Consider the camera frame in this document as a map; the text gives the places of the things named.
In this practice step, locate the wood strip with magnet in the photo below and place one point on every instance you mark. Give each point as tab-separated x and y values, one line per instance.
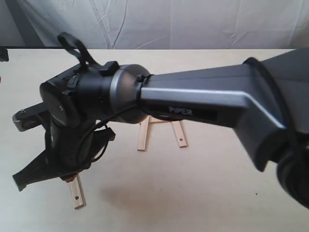
77	194

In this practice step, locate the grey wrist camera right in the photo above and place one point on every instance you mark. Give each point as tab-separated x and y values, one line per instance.
31	117

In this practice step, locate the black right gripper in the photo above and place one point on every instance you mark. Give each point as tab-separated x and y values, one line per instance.
68	151

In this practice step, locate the wood strip with two magnets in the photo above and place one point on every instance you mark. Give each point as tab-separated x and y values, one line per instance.
179	134

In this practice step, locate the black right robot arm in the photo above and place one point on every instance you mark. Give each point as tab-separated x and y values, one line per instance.
265	102

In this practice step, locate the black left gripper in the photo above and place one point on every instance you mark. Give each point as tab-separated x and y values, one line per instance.
4	54

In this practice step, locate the plain wood strip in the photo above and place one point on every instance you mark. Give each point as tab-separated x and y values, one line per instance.
141	146

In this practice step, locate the horizontal wood strip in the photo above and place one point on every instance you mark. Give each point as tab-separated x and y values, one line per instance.
153	120

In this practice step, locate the white backdrop cloth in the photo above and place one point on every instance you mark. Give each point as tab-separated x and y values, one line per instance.
157	24

